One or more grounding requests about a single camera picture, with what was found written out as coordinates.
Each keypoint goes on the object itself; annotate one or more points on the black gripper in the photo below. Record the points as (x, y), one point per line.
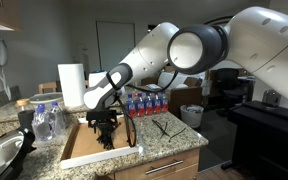
(104, 125)

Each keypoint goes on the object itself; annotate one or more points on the large black zip tie bundle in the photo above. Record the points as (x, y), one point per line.
(107, 140)

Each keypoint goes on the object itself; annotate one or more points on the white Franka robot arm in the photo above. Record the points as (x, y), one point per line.
(267, 40)

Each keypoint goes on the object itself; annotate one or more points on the cardboard box cover white rim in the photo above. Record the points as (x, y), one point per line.
(84, 143)

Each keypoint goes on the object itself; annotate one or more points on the wooden counter base cabinet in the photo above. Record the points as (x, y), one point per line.
(130, 170)

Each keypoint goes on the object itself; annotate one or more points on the Fiji water bottle blue cap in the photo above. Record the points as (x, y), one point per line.
(140, 106)
(148, 106)
(156, 105)
(164, 104)
(131, 108)

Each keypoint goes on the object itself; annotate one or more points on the clear water bottle blue cap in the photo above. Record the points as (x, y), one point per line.
(58, 120)
(42, 126)

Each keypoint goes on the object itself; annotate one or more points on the white paper towel roll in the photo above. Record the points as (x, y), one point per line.
(72, 85)

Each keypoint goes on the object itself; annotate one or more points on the white round dish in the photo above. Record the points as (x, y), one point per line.
(45, 98)

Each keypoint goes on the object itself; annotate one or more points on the wooden slatted chair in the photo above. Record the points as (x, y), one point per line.
(47, 85)

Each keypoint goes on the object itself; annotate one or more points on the white trash can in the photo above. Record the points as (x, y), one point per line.
(190, 120)

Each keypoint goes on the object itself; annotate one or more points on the glass jar tan lid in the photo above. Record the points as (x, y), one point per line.
(23, 102)

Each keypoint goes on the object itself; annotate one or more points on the white bedding pile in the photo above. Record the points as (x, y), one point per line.
(187, 81)

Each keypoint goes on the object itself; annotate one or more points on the black office chair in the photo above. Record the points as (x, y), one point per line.
(227, 78)

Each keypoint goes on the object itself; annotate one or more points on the wooden upper cabinet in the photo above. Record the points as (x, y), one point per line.
(0, 11)

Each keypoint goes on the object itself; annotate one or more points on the black piano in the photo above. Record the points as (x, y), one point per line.
(267, 133)

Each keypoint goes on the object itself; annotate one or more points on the silver metal container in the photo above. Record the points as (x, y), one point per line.
(271, 98)

